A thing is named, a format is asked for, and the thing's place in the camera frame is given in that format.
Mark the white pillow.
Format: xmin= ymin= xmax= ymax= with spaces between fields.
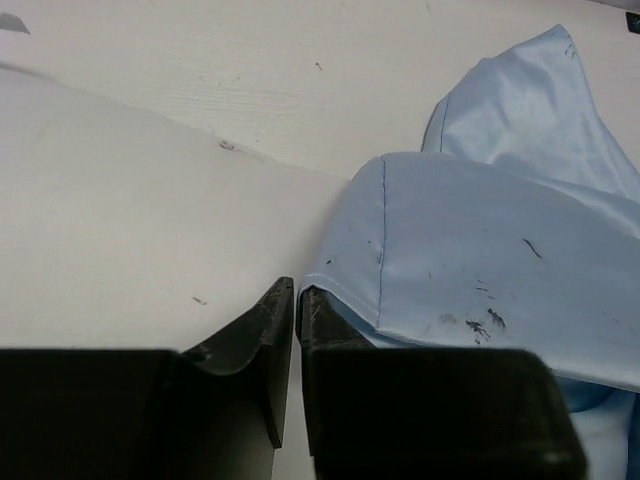
xmin=1 ymin=67 xmax=346 ymax=349

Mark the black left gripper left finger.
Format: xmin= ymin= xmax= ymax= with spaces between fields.
xmin=1 ymin=277 xmax=294 ymax=479

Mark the light blue pillowcase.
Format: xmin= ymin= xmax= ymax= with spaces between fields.
xmin=300 ymin=26 xmax=639 ymax=479

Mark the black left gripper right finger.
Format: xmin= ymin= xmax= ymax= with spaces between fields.
xmin=297 ymin=288 xmax=588 ymax=479

